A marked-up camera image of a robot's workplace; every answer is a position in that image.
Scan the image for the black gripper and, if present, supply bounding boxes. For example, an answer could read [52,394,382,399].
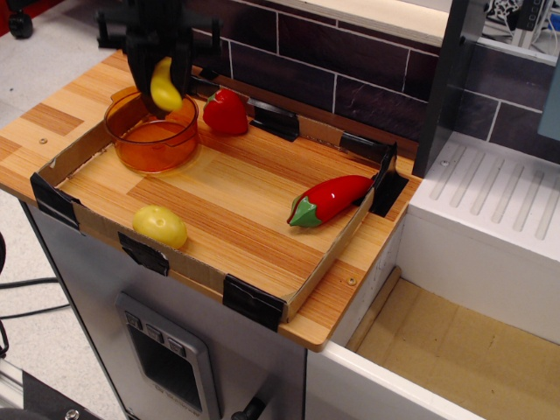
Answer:
[95,1,221,119]

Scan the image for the yellow toy banana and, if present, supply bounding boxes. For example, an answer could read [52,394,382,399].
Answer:
[150,57,183,112]

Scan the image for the cardboard fence with black tape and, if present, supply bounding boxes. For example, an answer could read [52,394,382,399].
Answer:
[31,103,415,331]

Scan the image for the orange transparent plastic pot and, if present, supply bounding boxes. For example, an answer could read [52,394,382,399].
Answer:
[104,87,199,173]

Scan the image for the red toy strawberry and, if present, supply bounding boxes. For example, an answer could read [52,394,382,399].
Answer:
[203,88,249,136]

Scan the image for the black caster wheel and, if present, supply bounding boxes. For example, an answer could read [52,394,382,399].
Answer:
[8,10,33,39]

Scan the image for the yellow toy potato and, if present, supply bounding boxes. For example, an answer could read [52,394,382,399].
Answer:
[132,205,188,249]

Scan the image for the red toy chili pepper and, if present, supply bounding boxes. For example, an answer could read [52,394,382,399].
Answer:
[287,175,374,228]

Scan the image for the grey toy oven front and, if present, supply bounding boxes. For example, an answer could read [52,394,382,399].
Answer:
[115,292,221,419]

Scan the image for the white toy sink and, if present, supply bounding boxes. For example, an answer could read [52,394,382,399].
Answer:
[305,134,559,419]

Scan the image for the black cable on floor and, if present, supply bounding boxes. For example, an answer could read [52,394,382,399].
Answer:
[0,276,71,360]

